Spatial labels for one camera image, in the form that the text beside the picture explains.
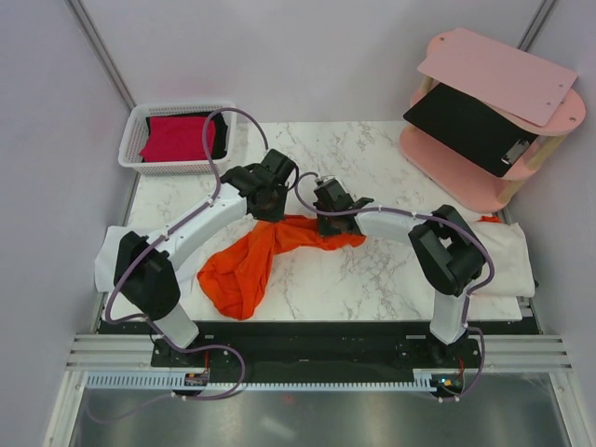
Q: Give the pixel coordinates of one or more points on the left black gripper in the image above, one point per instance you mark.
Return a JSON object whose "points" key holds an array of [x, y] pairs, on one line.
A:
{"points": [[277, 214]]}

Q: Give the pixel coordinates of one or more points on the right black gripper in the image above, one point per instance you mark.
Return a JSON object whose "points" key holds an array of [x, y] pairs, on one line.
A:
{"points": [[325, 230]]}

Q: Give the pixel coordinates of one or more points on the orange t shirt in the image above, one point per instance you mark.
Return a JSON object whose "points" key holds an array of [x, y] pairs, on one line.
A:
{"points": [[235, 279]]}

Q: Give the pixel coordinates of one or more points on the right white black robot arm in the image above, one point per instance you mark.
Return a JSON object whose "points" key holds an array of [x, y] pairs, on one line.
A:
{"points": [[447, 250]]}

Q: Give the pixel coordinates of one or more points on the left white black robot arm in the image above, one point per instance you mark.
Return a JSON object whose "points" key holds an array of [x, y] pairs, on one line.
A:
{"points": [[146, 266]]}

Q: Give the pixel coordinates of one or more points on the magenta t shirt in basket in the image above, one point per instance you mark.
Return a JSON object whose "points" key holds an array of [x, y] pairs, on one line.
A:
{"points": [[176, 138]]}

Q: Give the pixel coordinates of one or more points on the white plastic laundry basket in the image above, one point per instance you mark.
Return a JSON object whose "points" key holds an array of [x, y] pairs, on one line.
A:
{"points": [[136, 134]]}

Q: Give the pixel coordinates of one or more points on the pink two-tier shelf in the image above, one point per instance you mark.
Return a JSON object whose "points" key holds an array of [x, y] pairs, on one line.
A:
{"points": [[473, 187]]}

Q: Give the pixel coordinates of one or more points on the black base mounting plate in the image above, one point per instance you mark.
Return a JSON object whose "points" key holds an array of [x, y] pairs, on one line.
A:
{"points": [[312, 351]]}

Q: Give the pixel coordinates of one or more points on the black clipboard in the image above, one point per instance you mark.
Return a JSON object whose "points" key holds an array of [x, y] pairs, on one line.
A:
{"points": [[470, 128]]}

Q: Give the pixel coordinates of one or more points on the white cloth at left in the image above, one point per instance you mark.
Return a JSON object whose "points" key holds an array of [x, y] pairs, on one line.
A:
{"points": [[104, 269]]}

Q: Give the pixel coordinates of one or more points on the white cloth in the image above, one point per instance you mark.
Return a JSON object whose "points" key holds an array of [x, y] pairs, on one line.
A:
{"points": [[507, 246], [104, 269]]}

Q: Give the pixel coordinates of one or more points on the white cloth at right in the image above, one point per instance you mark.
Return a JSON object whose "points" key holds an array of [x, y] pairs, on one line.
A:
{"points": [[507, 246]]}

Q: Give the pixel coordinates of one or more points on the loose pink board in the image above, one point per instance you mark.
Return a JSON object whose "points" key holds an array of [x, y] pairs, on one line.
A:
{"points": [[502, 76]]}

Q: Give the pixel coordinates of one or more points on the white slotted cable duct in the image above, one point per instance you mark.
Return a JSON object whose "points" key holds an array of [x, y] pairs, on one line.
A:
{"points": [[195, 381]]}

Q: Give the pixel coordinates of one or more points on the aluminium rail frame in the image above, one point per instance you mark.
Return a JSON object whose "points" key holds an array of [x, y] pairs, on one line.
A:
{"points": [[514, 398]]}

